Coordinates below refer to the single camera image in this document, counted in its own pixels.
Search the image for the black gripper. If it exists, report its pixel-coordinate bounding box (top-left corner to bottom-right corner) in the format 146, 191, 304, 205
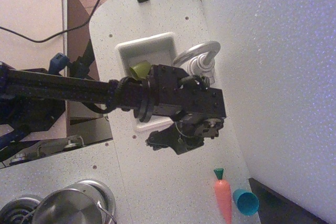
145, 65, 226, 155

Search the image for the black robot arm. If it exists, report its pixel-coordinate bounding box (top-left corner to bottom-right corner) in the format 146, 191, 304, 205
1, 63, 226, 155

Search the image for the silver toy faucet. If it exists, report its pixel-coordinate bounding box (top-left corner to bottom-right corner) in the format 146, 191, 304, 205
172, 40, 221, 86

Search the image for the orange toy carrot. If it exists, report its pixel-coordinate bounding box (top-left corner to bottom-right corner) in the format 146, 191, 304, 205
213, 168, 232, 224

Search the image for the olive green plastic cup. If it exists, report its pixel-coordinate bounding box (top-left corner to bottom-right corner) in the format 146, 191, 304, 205
129, 60, 151, 80

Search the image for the white toy sink basin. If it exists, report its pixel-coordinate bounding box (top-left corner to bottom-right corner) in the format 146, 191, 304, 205
114, 32, 177, 132

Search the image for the teal plastic cup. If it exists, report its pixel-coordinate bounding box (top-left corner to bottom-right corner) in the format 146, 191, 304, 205
233, 189, 259, 216

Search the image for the stainless steel pot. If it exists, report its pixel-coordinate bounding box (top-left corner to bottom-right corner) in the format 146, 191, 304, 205
32, 188, 103, 223

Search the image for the blue clamp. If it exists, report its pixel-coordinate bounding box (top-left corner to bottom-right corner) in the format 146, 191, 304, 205
48, 52, 70, 75

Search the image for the white foam board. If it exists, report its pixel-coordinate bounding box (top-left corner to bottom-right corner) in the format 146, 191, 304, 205
202, 0, 335, 223

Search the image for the silver stove burner left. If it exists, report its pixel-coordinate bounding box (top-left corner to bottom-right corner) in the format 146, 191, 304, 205
1, 195, 43, 223

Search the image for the thin black cable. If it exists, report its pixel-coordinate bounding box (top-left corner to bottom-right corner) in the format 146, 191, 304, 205
0, 0, 110, 43

